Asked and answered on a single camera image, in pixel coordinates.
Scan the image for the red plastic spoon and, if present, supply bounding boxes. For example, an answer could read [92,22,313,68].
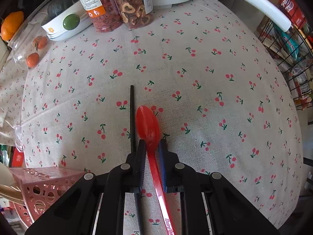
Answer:
[135,106,177,234]

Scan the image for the black chopstick gold band left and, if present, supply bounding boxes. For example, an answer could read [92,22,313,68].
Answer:
[130,85,144,234]

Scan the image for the pink perforated utensil holder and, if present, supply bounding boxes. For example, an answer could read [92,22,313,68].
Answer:
[10,167,85,227]

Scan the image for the cherry print tablecloth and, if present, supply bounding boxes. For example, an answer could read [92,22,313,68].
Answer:
[1,0,303,228]

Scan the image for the red box on floor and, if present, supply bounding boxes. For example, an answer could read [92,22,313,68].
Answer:
[11,147,24,168]

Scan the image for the wooden chopstick in holder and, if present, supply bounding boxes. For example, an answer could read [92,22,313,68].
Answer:
[0,185,24,205]

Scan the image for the clear plastic bag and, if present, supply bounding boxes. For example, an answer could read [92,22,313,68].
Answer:
[0,124,24,152]

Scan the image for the white plastic spoon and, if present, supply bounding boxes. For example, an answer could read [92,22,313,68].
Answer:
[0,163,15,187]

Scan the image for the glass jar with oranges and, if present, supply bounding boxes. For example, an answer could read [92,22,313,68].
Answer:
[8,22,50,69]

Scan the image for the white bowl with green knob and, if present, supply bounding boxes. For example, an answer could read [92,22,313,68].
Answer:
[41,1,92,41]

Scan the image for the jar of dried fruit rings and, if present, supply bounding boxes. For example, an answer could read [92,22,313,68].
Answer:
[115,0,153,29]

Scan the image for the jar of red dried fruit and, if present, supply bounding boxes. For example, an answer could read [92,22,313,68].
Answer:
[80,0,122,32]

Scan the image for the dark green squash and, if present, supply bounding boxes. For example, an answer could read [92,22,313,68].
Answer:
[47,0,78,19]

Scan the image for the orange pumpkin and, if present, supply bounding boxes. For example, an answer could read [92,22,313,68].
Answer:
[1,11,24,41]

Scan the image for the red plastic bag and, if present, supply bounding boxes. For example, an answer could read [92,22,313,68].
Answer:
[278,0,307,29]

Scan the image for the black wire rack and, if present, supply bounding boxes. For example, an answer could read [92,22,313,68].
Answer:
[257,16,312,110]

